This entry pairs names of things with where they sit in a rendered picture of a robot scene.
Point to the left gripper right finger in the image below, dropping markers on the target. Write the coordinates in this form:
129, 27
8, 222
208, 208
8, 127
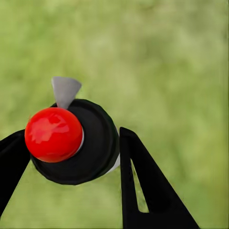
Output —
166, 210

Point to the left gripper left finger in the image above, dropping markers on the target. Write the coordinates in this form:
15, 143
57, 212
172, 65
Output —
14, 158

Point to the pesticide atomizer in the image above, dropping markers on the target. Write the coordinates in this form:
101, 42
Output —
74, 141

